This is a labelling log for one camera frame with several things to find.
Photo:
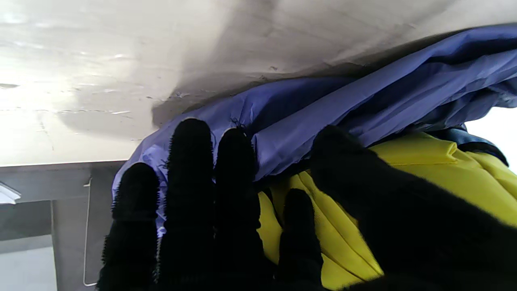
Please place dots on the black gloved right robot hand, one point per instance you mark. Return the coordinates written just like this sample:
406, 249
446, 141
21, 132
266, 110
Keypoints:
424, 242

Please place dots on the blue-purple rain cover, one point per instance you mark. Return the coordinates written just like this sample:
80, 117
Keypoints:
343, 105

